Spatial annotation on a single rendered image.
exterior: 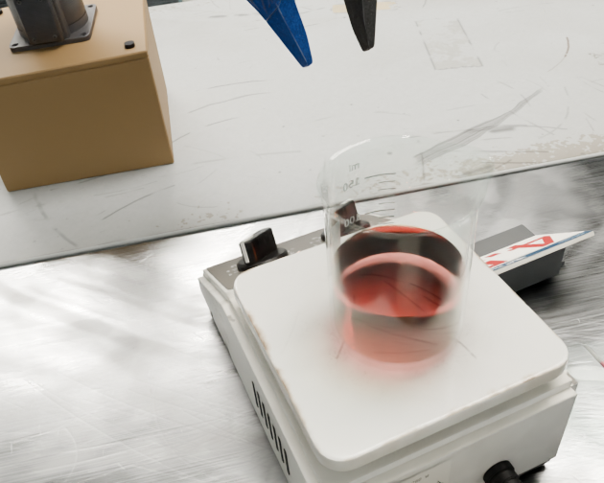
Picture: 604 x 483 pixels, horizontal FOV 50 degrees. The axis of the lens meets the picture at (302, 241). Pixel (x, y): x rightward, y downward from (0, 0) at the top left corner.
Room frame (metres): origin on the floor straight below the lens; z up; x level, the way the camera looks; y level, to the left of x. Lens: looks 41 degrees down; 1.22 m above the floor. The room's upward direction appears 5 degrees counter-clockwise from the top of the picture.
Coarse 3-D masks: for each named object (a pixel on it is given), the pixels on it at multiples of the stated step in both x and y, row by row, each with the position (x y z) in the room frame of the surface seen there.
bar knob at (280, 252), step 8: (256, 232) 0.31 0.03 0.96; (264, 232) 0.30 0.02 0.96; (272, 232) 0.31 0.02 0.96; (248, 240) 0.29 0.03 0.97; (256, 240) 0.29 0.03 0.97; (264, 240) 0.30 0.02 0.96; (272, 240) 0.30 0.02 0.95; (240, 248) 0.29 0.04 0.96; (248, 248) 0.28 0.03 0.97; (256, 248) 0.29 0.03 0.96; (264, 248) 0.29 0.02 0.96; (272, 248) 0.30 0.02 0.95; (280, 248) 0.30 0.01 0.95; (248, 256) 0.28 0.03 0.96; (256, 256) 0.28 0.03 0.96; (264, 256) 0.29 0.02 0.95; (272, 256) 0.29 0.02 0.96; (280, 256) 0.29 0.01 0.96; (240, 264) 0.29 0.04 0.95; (248, 264) 0.28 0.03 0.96; (256, 264) 0.28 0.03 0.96
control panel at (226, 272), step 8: (312, 232) 0.34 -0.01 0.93; (320, 232) 0.33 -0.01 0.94; (296, 240) 0.33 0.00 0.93; (304, 240) 0.32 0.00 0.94; (312, 240) 0.31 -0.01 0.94; (320, 240) 0.31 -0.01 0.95; (288, 248) 0.31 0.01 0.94; (296, 248) 0.30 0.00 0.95; (304, 248) 0.30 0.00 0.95; (216, 264) 0.31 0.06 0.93; (224, 264) 0.31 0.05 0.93; (232, 264) 0.30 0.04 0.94; (216, 272) 0.29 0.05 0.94; (224, 272) 0.29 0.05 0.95; (232, 272) 0.28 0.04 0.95; (240, 272) 0.28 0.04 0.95; (224, 280) 0.27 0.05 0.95; (232, 280) 0.27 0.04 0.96; (232, 288) 0.25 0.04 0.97
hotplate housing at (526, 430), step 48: (240, 336) 0.22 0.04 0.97; (576, 384) 0.17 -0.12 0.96; (288, 432) 0.16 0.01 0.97; (480, 432) 0.15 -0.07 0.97; (528, 432) 0.16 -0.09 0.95; (288, 480) 0.17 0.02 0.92; (336, 480) 0.13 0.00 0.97; (384, 480) 0.13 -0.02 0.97; (432, 480) 0.14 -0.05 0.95; (480, 480) 0.15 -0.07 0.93
